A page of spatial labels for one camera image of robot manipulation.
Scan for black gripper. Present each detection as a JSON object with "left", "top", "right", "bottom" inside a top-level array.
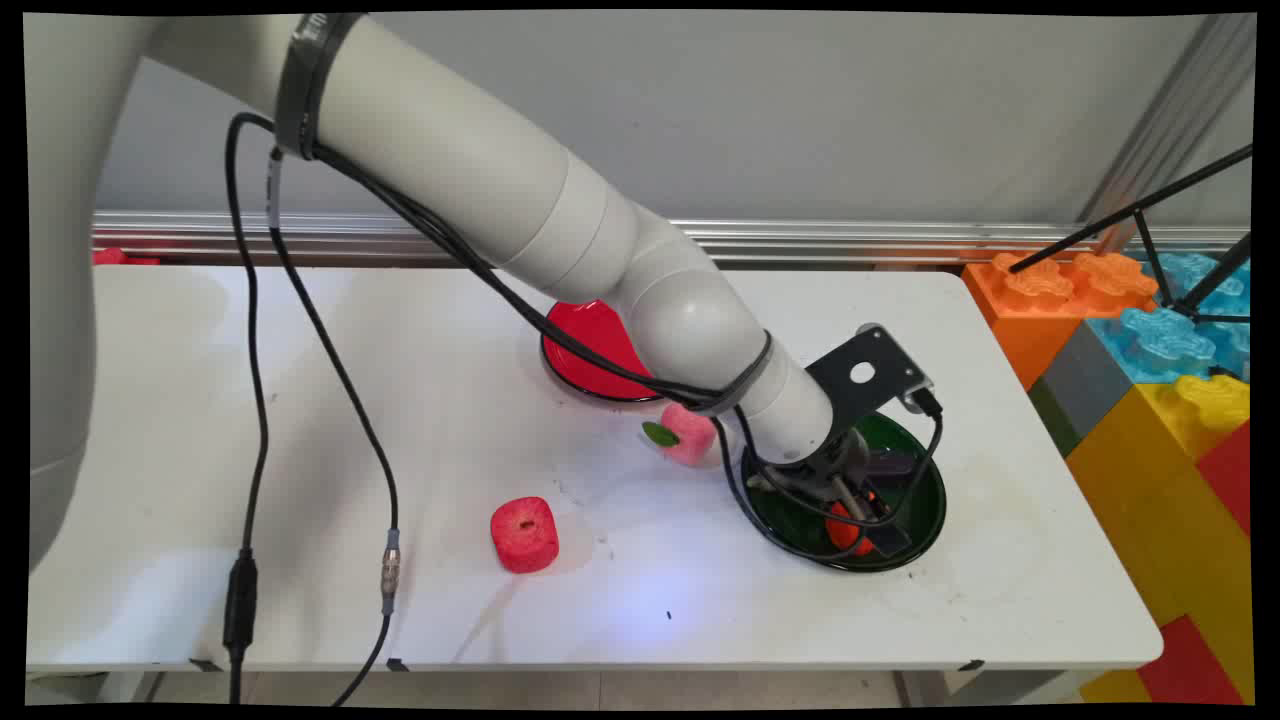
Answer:
[{"left": 745, "top": 424, "right": 918, "bottom": 559}]

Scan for orange toy fruit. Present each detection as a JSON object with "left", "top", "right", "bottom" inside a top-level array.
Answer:
[{"left": 825, "top": 500, "right": 877, "bottom": 558}]

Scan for green plate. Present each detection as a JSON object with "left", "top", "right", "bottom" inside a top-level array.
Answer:
[{"left": 740, "top": 410, "right": 948, "bottom": 574}]

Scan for pink toy peach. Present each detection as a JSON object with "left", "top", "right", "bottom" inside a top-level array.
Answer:
[{"left": 642, "top": 402, "right": 719, "bottom": 468}]

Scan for grey giant building block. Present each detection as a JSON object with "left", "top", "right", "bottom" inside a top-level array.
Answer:
[{"left": 1028, "top": 320, "right": 1137, "bottom": 459}]

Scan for orange giant building block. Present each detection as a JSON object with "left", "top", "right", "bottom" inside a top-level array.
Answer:
[{"left": 962, "top": 250, "right": 1161, "bottom": 392}]

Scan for yellow giant building block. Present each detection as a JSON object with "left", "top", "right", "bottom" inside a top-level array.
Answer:
[{"left": 1065, "top": 374, "right": 1252, "bottom": 706}]

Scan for blue giant building block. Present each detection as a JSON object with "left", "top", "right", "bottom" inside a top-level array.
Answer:
[{"left": 1085, "top": 252, "right": 1252, "bottom": 386}]

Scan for red plate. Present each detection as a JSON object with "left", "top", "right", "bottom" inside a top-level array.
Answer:
[{"left": 540, "top": 298, "right": 663, "bottom": 405}]

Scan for red giant building block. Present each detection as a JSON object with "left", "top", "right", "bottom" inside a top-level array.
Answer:
[
  {"left": 1135, "top": 614, "right": 1247, "bottom": 706},
  {"left": 1194, "top": 420, "right": 1252, "bottom": 541}
]

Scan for red toy apple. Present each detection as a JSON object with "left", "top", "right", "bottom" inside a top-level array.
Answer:
[{"left": 489, "top": 496, "right": 561, "bottom": 575}]

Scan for black tripod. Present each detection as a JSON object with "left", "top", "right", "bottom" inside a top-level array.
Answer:
[{"left": 1008, "top": 145, "right": 1254, "bottom": 327}]

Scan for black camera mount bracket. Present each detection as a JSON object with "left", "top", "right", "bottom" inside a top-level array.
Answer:
[{"left": 805, "top": 324, "right": 937, "bottom": 422}]

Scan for thin dark wrist strap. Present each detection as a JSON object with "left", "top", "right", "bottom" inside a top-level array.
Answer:
[{"left": 698, "top": 333, "right": 777, "bottom": 417}]

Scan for horizontal aluminium rail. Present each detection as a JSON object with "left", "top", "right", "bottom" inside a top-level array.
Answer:
[{"left": 92, "top": 209, "right": 1252, "bottom": 269}]

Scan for black cable with metal connector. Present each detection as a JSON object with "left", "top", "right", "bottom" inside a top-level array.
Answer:
[{"left": 265, "top": 145, "right": 801, "bottom": 707}]

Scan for black cable with thick plug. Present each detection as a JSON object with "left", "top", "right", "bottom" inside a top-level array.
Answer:
[{"left": 223, "top": 112, "right": 946, "bottom": 707}]

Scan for wide grey arm strap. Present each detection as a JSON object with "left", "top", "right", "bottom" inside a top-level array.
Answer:
[{"left": 274, "top": 12, "right": 367, "bottom": 161}]

